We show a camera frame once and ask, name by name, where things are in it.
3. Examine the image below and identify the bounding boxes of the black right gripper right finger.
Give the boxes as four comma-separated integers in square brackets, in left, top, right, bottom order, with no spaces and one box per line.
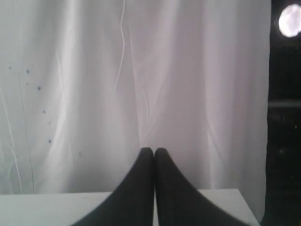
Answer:
[155,148,235,226]

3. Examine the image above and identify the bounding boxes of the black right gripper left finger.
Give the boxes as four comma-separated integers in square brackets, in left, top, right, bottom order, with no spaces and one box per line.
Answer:
[75,147,154,226]

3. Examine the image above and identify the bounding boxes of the white backdrop curtain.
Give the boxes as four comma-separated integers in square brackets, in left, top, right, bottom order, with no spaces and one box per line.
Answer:
[0,0,271,221]

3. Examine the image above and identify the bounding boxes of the round bright lamp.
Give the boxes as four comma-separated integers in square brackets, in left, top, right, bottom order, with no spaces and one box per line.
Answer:
[278,3,301,38]

